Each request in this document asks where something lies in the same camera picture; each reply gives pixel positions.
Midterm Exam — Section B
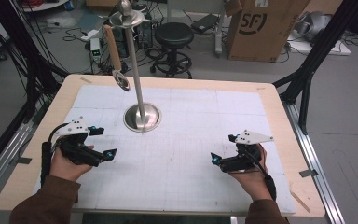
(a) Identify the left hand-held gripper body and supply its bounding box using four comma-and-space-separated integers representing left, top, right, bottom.
53, 116, 107, 168

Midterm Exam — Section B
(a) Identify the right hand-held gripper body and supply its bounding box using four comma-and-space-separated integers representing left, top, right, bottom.
219, 129, 275, 174

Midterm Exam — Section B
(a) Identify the metal hook rack stand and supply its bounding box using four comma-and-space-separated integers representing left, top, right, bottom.
97, 0, 162, 133

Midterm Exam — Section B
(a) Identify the metal strainer with wooden handle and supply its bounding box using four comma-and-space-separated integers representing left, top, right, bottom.
103, 23, 131, 92

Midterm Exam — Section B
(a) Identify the person's left hand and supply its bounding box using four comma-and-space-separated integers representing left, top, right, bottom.
48, 144, 95, 183

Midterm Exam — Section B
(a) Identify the person's right hand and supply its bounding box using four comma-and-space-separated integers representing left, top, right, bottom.
228, 144, 273, 202

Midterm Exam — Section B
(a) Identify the white grid mat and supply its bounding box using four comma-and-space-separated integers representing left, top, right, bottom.
32, 84, 297, 216

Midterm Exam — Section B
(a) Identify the grey tape piece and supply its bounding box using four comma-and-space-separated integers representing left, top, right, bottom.
298, 169, 320, 178
14, 156, 33, 165

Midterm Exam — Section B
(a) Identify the white device with green light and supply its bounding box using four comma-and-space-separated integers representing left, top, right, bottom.
89, 37, 103, 63

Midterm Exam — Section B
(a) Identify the white power strip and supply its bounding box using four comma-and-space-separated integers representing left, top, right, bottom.
79, 29, 101, 43

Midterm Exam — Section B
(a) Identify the brown cardboard box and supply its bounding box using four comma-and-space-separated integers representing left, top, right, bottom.
225, 0, 312, 63

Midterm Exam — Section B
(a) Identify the white pole stand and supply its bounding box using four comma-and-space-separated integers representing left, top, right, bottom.
213, 0, 227, 59

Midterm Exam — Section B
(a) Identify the black flat device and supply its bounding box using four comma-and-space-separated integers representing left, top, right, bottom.
190, 13, 221, 35

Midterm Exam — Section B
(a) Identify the black round stool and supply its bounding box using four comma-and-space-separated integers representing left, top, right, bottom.
148, 21, 196, 79

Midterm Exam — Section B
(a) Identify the white flat board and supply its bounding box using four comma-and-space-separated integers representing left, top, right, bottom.
286, 32, 352, 57

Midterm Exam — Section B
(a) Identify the silver grey machine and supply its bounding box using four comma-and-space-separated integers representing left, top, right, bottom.
294, 10, 334, 44

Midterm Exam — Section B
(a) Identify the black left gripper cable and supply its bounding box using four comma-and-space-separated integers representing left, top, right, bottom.
40, 122, 70, 189

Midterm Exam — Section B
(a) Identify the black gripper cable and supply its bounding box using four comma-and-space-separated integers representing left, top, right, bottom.
244, 145, 278, 201
40, 122, 70, 189

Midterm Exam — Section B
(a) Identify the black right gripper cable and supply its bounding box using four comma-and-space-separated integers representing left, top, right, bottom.
244, 145, 278, 201

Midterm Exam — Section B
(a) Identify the aluminium rail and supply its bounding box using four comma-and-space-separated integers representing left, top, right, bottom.
0, 102, 49, 204
281, 101, 347, 224

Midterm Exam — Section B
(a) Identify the black metal frame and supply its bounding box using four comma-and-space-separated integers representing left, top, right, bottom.
0, 0, 70, 181
272, 0, 358, 136

